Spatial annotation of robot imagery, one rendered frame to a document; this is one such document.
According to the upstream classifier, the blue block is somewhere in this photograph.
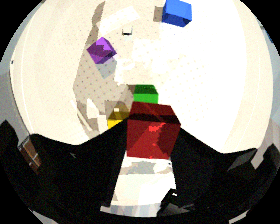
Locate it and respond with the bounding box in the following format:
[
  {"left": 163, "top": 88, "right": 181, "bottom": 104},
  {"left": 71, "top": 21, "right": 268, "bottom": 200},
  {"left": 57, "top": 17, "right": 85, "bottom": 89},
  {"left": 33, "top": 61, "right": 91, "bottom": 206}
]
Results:
[{"left": 161, "top": 0, "right": 192, "bottom": 28}]

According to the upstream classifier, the purple block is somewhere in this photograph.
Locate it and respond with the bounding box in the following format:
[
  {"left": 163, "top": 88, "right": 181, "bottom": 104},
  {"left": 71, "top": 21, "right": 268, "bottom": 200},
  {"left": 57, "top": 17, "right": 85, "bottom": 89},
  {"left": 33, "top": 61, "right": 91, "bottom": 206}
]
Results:
[{"left": 87, "top": 36, "right": 117, "bottom": 64}]

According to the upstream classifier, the red block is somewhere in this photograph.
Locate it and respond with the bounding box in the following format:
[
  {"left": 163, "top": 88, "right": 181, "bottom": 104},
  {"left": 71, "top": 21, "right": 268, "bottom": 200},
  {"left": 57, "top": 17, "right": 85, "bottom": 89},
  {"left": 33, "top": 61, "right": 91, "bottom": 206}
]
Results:
[{"left": 125, "top": 101, "right": 183, "bottom": 160}]

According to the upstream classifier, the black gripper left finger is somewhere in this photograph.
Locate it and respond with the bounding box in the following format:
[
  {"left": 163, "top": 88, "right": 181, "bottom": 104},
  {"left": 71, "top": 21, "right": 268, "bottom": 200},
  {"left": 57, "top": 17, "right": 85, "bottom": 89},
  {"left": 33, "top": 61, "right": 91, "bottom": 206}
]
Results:
[{"left": 30, "top": 117, "right": 128, "bottom": 208}]

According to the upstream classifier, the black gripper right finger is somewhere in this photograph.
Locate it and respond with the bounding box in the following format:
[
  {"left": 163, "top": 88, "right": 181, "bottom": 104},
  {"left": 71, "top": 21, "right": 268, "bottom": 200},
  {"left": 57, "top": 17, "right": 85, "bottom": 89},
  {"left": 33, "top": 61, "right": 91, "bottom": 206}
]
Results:
[{"left": 169, "top": 128, "right": 258, "bottom": 209}]

